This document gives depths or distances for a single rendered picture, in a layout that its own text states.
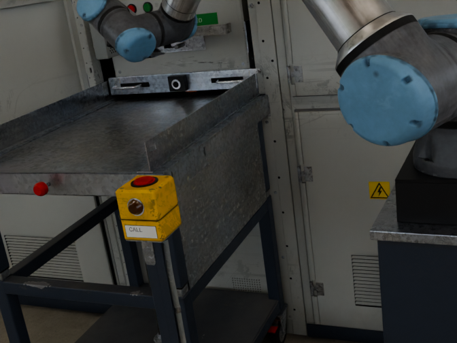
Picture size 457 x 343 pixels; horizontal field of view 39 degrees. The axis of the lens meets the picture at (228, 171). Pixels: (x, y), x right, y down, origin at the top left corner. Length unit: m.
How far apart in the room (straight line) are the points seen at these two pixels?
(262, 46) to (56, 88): 0.72
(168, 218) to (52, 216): 1.40
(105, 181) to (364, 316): 1.05
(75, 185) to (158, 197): 0.41
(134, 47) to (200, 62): 0.52
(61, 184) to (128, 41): 0.37
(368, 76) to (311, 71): 0.88
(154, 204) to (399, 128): 0.43
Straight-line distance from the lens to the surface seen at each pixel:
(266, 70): 1.93
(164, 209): 1.13
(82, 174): 1.47
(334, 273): 2.09
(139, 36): 1.56
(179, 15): 1.62
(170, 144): 1.45
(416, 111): 0.98
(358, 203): 1.96
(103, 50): 2.09
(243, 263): 2.20
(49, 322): 2.67
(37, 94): 2.20
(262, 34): 1.92
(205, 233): 1.59
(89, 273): 2.53
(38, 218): 2.56
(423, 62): 1.02
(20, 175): 1.58
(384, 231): 1.20
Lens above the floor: 1.26
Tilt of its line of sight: 19 degrees down
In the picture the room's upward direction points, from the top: 8 degrees counter-clockwise
